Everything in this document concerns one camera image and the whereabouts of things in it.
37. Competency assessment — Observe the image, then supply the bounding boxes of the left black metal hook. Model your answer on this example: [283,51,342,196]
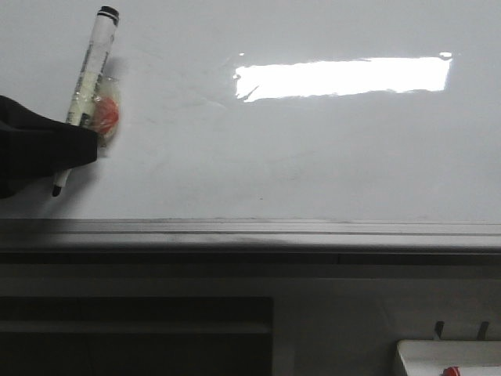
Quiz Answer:
[434,320,445,341]

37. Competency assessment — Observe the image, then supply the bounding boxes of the white whiteboard with aluminium frame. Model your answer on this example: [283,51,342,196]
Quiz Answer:
[1,1,500,253]

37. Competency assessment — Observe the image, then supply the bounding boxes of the small red cap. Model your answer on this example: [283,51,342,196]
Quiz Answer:
[442,366,461,376]

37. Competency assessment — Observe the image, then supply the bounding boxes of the white tray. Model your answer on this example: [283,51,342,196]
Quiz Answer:
[393,340,500,375]

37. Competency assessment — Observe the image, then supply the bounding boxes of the white black whiteboard marker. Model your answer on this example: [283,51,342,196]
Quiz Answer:
[51,5,121,198]

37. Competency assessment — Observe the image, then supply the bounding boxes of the right black metal hook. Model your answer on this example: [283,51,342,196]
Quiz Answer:
[477,321,489,341]

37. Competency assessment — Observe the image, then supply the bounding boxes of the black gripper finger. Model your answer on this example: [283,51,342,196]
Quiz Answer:
[1,96,98,199]

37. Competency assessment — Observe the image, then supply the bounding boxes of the red magnet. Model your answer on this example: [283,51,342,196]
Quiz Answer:
[86,76,121,154]

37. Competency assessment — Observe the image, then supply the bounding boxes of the black metal hook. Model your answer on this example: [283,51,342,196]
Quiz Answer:
[434,320,445,341]
[477,321,489,341]

